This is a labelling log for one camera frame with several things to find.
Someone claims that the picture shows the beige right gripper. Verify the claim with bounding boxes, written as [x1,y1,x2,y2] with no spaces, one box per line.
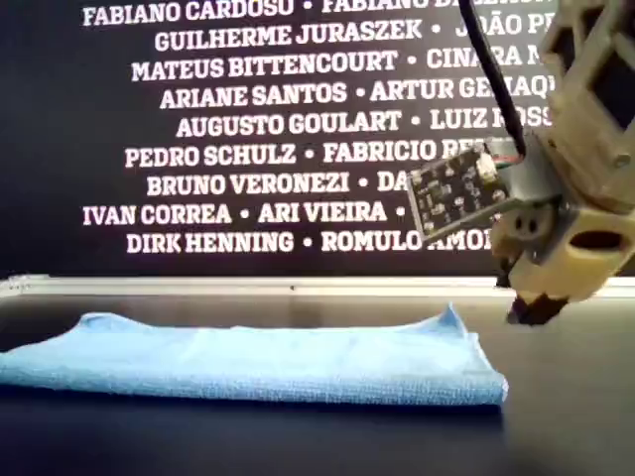
[493,126,635,327]

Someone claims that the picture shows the blue cloth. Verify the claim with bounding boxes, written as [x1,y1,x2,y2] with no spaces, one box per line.
[0,301,510,408]

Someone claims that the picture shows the black banner with white names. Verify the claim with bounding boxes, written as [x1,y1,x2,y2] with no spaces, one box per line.
[0,0,635,279]

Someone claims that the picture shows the grey right camera bracket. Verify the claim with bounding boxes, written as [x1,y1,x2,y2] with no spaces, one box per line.
[493,133,565,212]

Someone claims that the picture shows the right wrist camera circuit board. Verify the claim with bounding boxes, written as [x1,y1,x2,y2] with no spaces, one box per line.
[405,142,520,240]

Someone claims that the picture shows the black right camera cable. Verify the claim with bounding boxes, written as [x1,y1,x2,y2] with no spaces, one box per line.
[455,0,530,156]

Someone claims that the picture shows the silver aluminium frame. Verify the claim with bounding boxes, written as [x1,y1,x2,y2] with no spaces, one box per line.
[0,271,635,304]

